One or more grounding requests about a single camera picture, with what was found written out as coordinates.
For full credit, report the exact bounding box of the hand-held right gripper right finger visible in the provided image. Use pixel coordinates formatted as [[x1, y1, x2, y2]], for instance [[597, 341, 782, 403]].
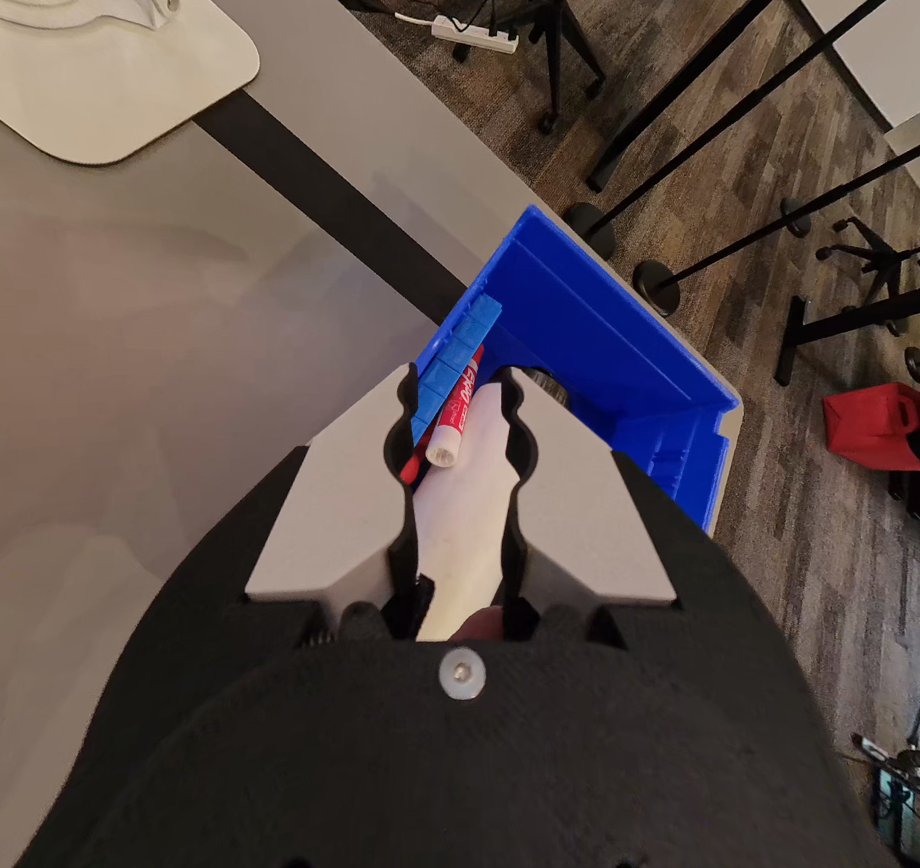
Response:
[[498, 367, 681, 641]]

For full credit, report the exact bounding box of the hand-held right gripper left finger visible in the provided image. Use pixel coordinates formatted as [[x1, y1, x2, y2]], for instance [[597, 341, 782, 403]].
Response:
[[244, 363, 436, 639]]

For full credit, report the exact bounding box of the red and white marker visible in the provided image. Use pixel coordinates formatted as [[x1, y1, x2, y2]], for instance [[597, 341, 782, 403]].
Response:
[[424, 343, 486, 468]]

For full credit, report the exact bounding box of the long blue bin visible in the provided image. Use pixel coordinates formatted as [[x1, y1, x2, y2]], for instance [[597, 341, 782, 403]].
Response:
[[410, 205, 741, 535]]

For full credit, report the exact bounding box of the red pen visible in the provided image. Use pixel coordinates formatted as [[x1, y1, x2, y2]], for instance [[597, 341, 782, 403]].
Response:
[[399, 430, 434, 486]]

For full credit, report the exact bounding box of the blue block strip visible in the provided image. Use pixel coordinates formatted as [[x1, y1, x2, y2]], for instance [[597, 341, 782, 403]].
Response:
[[411, 293, 504, 445]]

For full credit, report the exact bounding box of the black pole stand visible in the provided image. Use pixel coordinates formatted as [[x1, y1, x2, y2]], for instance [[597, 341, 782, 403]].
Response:
[[563, 0, 920, 262], [632, 146, 920, 317], [586, 0, 828, 194]]

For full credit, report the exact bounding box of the red bag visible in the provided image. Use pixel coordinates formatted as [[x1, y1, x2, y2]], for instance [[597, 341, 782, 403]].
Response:
[[821, 381, 920, 472]]

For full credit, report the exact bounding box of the black table leg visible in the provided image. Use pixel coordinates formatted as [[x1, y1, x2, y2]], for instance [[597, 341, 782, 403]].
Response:
[[775, 286, 920, 388]]

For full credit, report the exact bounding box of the black office chair base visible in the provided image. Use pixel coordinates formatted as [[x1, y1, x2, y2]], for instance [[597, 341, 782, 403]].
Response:
[[816, 217, 920, 337]]

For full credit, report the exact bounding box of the black tripod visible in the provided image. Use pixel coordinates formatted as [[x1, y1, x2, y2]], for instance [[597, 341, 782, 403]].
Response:
[[453, 0, 633, 136]]

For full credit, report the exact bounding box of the white power strip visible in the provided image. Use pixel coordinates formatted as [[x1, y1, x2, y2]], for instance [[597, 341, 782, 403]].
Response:
[[430, 14, 520, 56]]

